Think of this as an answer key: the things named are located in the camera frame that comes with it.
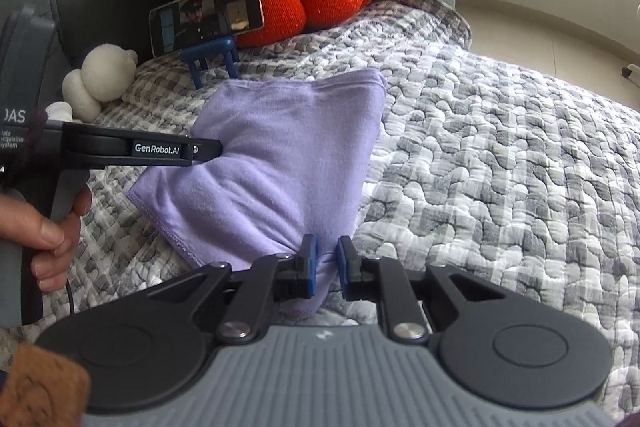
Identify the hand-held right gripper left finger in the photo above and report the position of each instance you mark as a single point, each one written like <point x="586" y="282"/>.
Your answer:
<point x="312" y="264"/>

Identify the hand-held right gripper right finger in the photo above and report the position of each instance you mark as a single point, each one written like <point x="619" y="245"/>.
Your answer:
<point x="343" y="264"/>

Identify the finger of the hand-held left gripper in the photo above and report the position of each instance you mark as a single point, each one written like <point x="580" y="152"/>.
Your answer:
<point x="210" y="151"/>

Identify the light purple shirt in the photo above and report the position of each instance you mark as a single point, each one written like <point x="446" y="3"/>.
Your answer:
<point x="280" y="157"/>

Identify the person's left hand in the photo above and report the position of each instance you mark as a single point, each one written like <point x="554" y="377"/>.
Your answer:
<point x="30" y="222"/>

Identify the white plush toy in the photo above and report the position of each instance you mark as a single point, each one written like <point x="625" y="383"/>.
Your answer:
<point x="107" y="72"/>

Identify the blue phone stand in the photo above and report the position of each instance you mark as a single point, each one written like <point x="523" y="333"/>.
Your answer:
<point x="210" y="49"/>

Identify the smartphone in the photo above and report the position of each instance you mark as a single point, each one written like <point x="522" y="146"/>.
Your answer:
<point x="200" y="19"/>

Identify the grey checked quilt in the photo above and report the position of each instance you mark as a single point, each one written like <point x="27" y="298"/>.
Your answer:
<point x="500" y="157"/>

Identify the brown fuzzy cloth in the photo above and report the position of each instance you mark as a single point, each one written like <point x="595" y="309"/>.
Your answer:
<point x="40" y="387"/>

